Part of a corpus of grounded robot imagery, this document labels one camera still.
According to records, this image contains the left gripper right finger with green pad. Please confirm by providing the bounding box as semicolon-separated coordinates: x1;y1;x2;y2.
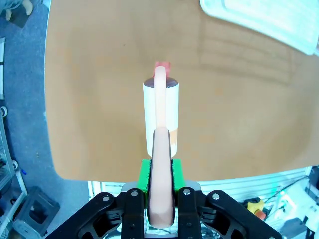
171;159;283;239

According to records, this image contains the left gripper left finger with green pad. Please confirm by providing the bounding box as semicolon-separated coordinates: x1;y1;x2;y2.
46;159;153;239

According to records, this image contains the yellow star knob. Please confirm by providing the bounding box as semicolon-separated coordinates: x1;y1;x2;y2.
246;199;265;213

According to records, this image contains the small red block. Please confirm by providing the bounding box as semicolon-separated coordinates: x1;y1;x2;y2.
152;61;172;79

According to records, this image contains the grey plastic step stool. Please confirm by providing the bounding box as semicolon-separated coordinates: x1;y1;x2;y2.
12;186;61;237

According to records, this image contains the black box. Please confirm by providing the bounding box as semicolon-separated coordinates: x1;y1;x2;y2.
281;216;313;235

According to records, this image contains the grey metal shelf cart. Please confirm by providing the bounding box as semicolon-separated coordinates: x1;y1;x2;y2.
0;37;28;225

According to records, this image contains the white ribbed drain tray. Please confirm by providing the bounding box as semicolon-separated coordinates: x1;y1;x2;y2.
199;0;319;56

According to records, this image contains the white dish rack basket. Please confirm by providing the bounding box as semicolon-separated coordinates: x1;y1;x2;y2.
223;0;319;49

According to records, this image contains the beige curved wooden object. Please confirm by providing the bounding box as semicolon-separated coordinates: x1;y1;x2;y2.
0;0;34;21

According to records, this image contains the black cable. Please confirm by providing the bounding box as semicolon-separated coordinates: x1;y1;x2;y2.
264;174;310;200

